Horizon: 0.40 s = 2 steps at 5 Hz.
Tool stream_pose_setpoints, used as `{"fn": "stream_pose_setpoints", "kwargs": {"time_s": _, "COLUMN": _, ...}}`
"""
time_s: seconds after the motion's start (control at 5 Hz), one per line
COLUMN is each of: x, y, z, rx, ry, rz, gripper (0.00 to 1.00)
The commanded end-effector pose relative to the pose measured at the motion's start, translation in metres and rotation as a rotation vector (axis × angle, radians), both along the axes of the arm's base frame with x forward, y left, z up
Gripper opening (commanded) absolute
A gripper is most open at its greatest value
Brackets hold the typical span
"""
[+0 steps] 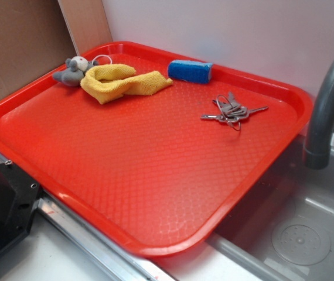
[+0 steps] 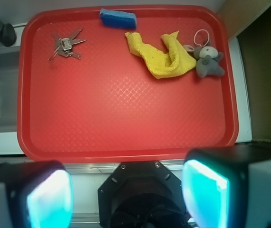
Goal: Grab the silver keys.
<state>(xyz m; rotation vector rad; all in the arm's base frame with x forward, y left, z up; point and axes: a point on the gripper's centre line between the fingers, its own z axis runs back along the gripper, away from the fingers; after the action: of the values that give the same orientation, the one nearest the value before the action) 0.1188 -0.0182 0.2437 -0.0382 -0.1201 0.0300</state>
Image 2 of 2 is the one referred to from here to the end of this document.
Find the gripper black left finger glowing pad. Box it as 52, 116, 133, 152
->
0, 161, 74, 228

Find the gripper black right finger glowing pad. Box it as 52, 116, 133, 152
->
181, 143, 271, 228

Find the silver key bunch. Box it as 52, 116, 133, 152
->
48, 28, 86, 62

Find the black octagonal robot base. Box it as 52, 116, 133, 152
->
97, 161, 191, 228

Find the red plastic tray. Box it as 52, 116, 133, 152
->
17, 5, 239, 163

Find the steel sink basin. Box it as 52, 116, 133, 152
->
0, 47, 20, 133

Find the grey plush mouse toy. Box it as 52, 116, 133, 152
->
183, 29, 225, 78

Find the yellow cloth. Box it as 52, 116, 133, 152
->
125, 31, 197, 79

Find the blue sponge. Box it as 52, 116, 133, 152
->
99, 9, 137, 29

